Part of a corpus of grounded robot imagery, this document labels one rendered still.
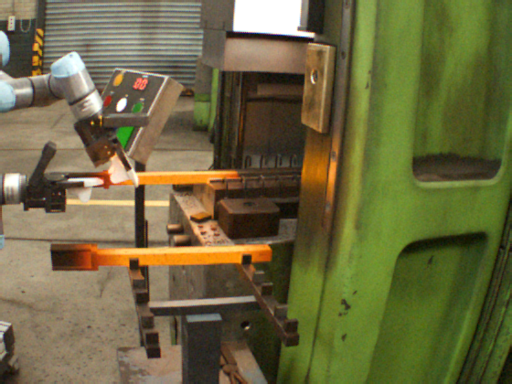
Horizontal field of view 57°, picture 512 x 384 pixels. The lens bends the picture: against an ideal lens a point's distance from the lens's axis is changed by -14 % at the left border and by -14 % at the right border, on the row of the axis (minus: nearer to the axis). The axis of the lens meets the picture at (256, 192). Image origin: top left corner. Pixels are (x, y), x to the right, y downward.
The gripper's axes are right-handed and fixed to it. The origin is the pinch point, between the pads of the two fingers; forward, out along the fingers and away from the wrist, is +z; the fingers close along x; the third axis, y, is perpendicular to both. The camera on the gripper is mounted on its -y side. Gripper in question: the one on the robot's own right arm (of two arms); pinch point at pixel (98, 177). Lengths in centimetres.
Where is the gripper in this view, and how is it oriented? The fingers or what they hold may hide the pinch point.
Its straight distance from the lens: 129.4
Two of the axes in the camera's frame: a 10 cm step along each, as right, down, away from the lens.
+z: 9.3, -0.3, 3.5
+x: 3.4, 3.2, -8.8
